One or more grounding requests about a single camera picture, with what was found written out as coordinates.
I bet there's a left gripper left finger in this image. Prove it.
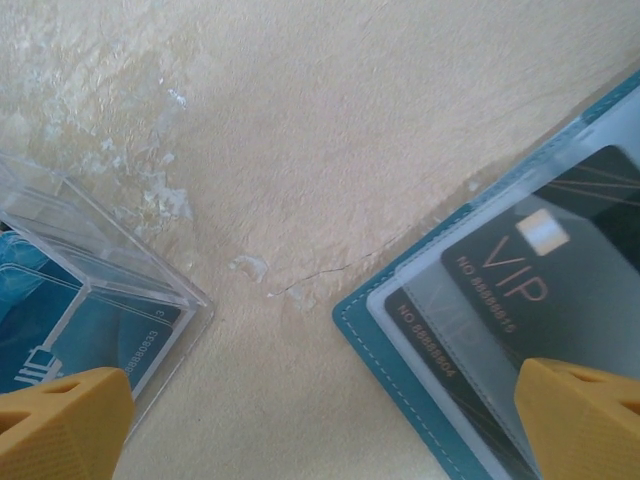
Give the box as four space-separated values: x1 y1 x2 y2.
0 366 136 480

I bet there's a black VIP card 88888819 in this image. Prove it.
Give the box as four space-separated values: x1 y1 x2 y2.
439 144 640 381

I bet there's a blue card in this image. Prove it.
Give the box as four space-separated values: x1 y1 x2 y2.
0 234 184 409

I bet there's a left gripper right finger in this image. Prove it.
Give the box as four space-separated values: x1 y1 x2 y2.
513 357 640 480

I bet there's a black VIP card 88888804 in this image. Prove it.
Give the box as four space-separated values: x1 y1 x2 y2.
382 287 544 480

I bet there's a clear plastic card box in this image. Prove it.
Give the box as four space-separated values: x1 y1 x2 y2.
0 149 217 451

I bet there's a teal card holder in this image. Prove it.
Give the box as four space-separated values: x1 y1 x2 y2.
332 67 640 480

